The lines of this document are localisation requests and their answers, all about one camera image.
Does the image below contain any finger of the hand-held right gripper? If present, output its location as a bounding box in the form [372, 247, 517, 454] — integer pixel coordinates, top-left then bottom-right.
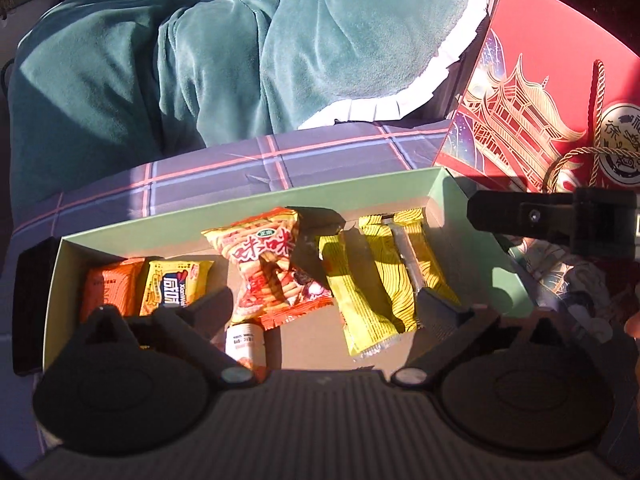
[466, 186, 640, 259]

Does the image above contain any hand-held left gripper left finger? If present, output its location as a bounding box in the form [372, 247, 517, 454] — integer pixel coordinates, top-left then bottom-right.
[80, 286, 259, 391]

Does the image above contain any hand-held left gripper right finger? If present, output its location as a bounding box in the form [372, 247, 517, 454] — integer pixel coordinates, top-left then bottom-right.
[392, 287, 576, 389]

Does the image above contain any yellow blue-print snack packet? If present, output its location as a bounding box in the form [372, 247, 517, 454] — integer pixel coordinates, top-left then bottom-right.
[139, 259, 215, 317]

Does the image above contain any white-label orange snack packet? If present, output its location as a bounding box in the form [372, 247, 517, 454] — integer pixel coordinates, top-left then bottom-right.
[222, 321, 271, 381]

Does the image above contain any yellow long snack packet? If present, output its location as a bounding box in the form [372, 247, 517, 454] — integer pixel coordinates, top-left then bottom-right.
[357, 207, 461, 333]

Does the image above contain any yellow red noodle snack bag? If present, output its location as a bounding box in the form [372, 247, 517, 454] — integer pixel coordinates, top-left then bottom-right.
[201, 206, 335, 332]

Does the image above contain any yellow-green long snack packet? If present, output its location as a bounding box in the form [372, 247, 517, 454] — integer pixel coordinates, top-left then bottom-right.
[318, 232, 406, 361]

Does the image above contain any orange wavy-line snack packet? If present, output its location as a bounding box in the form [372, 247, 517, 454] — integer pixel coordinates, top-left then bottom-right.
[80, 257, 147, 323]

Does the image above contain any green cardboard box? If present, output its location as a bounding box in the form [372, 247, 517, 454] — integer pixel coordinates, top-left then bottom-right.
[42, 166, 538, 376]

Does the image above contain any purple plaid bed sheet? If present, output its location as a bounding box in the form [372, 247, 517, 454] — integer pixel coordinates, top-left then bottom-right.
[10, 119, 456, 271]

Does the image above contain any black phone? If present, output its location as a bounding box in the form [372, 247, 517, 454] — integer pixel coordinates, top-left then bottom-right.
[12, 236, 62, 377]

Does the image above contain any red gift bag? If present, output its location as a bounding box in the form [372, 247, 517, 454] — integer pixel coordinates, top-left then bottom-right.
[432, 0, 640, 341]

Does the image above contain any teal fleece blanket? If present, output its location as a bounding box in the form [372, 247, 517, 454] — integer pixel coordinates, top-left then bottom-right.
[7, 0, 493, 211]

